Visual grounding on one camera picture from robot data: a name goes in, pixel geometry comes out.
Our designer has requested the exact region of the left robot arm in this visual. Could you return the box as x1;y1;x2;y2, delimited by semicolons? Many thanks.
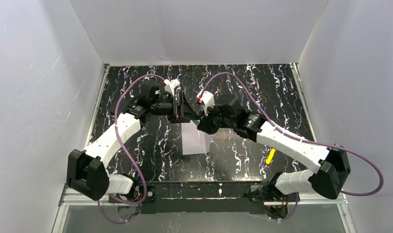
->
66;81;198;203

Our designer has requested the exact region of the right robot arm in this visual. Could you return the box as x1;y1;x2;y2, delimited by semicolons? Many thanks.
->
197;97;351;202

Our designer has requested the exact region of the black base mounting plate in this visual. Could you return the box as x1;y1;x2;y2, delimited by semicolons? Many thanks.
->
100;175;302;219

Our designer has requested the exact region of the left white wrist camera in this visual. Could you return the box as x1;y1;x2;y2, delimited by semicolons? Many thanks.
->
163;79;180;96

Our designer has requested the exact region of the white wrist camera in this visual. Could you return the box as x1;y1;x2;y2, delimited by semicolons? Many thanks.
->
197;90;215;116
163;79;180;96

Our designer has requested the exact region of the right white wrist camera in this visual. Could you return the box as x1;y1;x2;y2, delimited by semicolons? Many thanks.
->
197;90;215;116

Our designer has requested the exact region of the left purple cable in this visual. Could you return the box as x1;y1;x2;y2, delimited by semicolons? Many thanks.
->
97;74;171;225

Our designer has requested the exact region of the purple cable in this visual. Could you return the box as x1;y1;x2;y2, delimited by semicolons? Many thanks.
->
97;74;171;225
198;72;384;222

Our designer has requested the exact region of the yellow handled screwdriver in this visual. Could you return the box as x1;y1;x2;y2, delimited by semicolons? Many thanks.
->
265;148;276;166

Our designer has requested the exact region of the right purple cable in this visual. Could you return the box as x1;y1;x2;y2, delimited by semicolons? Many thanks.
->
198;72;384;222

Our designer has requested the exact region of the aluminium frame rail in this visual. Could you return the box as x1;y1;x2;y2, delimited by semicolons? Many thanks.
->
52;64;355;233

